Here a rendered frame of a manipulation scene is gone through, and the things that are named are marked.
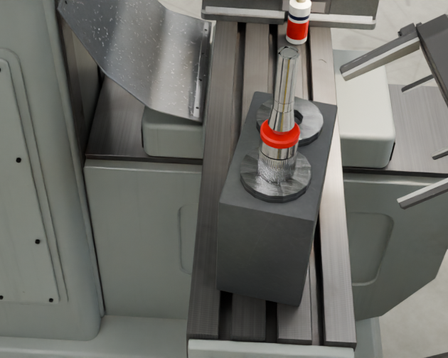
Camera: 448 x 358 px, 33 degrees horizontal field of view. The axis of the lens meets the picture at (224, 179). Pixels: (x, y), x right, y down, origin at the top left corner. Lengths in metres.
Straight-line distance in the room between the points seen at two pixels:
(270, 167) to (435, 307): 1.46
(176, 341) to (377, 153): 0.74
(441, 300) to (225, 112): 1.21
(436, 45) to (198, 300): 0.61
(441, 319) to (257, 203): 1.43
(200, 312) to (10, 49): 0.56
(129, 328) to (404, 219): 0.75
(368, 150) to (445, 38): 0.95
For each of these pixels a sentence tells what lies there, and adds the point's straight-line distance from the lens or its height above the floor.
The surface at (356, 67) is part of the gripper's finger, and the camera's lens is 0.56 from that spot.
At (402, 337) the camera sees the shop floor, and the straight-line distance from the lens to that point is 2.22.
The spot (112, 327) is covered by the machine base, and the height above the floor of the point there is 0.20.
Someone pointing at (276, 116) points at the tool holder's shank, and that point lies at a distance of 0.86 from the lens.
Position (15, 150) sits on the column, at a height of 0.84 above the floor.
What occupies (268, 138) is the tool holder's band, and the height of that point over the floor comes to 1.24.
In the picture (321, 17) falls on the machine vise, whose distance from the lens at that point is 1.52.
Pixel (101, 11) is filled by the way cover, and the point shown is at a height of 1.04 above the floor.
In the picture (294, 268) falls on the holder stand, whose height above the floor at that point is 1.05.
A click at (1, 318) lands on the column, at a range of 1.93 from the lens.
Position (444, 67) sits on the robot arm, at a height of 1.52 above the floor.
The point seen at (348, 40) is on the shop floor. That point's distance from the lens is 3.17.
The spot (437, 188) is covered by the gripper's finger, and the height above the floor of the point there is 1.45.
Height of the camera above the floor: 1.84
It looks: 47 degrees down
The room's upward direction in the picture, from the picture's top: 2 degrees clockwise
